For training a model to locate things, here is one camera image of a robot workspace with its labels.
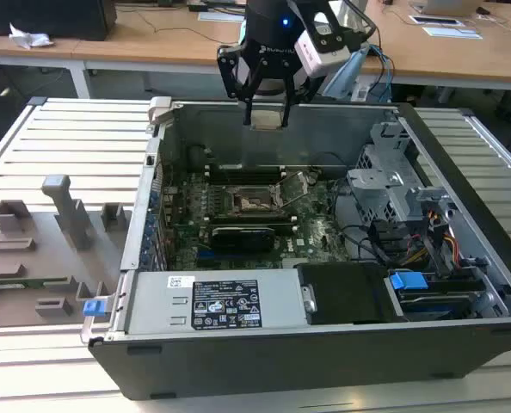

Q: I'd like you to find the black box on desk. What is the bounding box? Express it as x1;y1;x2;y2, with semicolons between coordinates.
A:
0;0;119;42

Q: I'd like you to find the wooden desk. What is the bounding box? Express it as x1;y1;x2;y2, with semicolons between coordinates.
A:
0;0;511;101

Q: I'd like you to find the blue disk carrier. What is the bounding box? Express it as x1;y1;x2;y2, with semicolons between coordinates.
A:
390;270;489;322

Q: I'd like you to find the blue cable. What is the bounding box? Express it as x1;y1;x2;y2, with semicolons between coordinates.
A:
366;42;397;103

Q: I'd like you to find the silver square CPU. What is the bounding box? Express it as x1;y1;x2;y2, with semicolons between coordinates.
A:
249;108;283;131

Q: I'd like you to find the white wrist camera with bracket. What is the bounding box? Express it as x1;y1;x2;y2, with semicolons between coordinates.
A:
286;0;360;79

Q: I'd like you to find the CPU socket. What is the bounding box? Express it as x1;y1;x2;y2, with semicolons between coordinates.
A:
226;183;283;217

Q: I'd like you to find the silver metal drive cage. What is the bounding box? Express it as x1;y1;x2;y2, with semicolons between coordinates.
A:
345;121;454;225

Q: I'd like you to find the coloured power wire bundle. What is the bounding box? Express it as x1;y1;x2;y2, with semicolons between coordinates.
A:
403;227;459;264

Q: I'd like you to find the blue case latch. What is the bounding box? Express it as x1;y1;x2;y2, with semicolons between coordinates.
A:
83;299;111;319

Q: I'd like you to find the green RAM stick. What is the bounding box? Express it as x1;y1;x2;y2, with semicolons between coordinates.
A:
0;277;71;290

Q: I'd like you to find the green motherboard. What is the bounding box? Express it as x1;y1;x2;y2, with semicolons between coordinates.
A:
159;168;352;271

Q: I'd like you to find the grey power supply unit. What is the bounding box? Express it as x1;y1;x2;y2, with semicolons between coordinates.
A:
120;268;309;336

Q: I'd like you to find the black power supply label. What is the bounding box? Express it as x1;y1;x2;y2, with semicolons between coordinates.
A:
191;279;263;332

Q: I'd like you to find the crumpled white paper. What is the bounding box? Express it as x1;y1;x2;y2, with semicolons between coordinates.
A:
8;22;55;50

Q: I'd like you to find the black plastic shroud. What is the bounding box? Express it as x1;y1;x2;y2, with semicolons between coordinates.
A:
295;262;408;326

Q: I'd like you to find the black data cable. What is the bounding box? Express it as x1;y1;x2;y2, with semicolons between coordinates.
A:
336;221;397;264

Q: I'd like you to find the silver laptop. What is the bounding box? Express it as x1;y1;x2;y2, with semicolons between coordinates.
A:
409;0;494;15

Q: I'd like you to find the metal socket cover frame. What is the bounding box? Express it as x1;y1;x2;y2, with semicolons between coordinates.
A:
274;170;313;208

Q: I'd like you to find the white framed tablet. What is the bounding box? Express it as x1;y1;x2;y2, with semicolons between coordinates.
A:
409;14;468;28

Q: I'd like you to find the pale blue teach pendant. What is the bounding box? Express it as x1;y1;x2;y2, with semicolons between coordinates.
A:
323;42;373;101

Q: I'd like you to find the black graphics card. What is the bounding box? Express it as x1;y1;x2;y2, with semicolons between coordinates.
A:
211;225;278;256

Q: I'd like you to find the white barcode sticker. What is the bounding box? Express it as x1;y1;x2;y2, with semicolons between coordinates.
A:
166;274;197;290

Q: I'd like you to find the black open PC case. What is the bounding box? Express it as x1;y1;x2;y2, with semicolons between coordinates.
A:
81;96;511;402

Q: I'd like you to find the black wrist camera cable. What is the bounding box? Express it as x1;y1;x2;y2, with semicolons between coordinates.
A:
341;0;384;49

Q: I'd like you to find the grey parts rack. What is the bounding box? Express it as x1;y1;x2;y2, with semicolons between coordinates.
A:
0;173;132;329

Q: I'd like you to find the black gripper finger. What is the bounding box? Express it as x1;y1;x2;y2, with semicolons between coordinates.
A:
280;57;326;129
217;43;268;126

